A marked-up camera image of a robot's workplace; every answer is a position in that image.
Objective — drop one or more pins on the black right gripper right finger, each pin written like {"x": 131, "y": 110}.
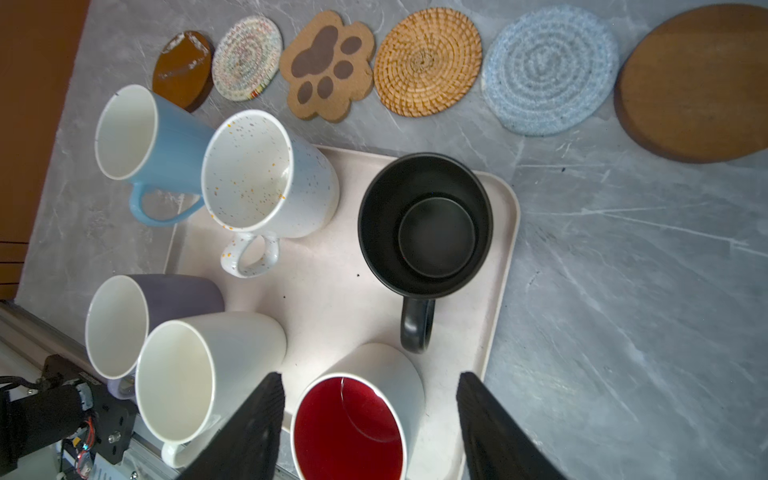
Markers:
{"x": 495, "y": 446}

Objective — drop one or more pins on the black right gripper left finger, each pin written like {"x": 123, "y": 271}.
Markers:
{"x": 247, "y": 447}

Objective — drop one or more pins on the plain white mug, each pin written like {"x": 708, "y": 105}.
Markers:
{"x": 194, "y": 373}

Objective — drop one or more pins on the red inside white mug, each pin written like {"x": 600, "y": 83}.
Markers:
{"x": 360, "y": 418}

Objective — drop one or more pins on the white mug purple handle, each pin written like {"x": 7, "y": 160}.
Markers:
{"x": 126, "y": 308}

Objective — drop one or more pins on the black mug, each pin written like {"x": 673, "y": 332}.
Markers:
{"x": 425, "y": 227}

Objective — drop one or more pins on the white mug blue handle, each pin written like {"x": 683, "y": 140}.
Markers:
{"x": 144, "y": 139}

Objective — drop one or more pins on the scratched brown wooden round coaster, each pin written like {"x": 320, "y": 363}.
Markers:
{"x": 183, "y": 71}

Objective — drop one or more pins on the light blue woven coaster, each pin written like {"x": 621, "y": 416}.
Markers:
{"x": 550, "y": 70}

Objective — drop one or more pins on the cork paw print coaster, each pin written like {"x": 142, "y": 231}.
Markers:
{"x": 327, "y": 67}

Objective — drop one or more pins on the woven rattan round coaster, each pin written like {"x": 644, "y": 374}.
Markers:
{"x": 428, "y": 62}

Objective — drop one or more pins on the white multicolour rope coaster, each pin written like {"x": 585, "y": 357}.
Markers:
{"x": 247, "y": 58}

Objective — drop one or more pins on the plain brown wooden round coaster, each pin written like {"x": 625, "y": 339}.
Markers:
{"x": 694, "y": 90}

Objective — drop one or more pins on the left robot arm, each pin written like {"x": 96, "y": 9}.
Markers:
{"x": 65, "y": 405}

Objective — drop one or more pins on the white serving tray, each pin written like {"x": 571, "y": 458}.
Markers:
{"x": 328, "y": 301}

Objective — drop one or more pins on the white speckled mug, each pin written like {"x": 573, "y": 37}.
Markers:
{"x": 264, "y": 183}

